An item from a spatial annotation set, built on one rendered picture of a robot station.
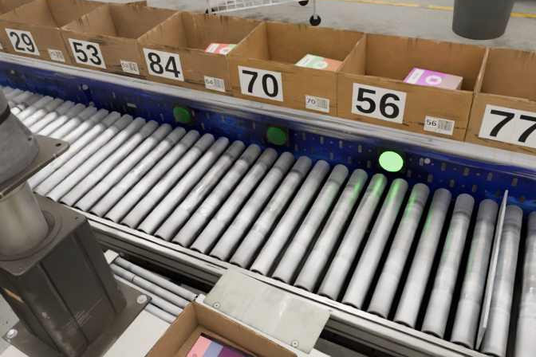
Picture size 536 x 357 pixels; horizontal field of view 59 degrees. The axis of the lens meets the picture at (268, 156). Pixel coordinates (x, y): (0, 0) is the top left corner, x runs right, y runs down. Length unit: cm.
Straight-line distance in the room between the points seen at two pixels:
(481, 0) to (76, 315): 353
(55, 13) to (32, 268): 175
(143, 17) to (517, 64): 147
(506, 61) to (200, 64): 100
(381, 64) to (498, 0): 239
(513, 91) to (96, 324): 140
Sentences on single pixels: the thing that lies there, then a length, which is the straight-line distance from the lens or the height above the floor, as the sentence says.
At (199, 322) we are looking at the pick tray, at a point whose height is 77.
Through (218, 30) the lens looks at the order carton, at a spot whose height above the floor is 98.
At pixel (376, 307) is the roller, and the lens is 123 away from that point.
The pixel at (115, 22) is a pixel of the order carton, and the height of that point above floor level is 96.
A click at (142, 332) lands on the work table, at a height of 75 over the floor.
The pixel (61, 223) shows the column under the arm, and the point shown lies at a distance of 109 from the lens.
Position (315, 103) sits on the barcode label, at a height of 93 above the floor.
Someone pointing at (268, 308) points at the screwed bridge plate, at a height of 75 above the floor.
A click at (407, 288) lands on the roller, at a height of 75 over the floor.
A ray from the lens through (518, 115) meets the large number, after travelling 143.
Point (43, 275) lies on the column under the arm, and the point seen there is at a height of 103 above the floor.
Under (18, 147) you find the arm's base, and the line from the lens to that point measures 94.
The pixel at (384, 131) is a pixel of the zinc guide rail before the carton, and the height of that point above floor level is 89.
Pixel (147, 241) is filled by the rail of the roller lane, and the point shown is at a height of 73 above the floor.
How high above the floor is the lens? 177
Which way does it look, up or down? 39 degrees down
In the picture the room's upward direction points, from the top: 6 degrees counter-clockwise
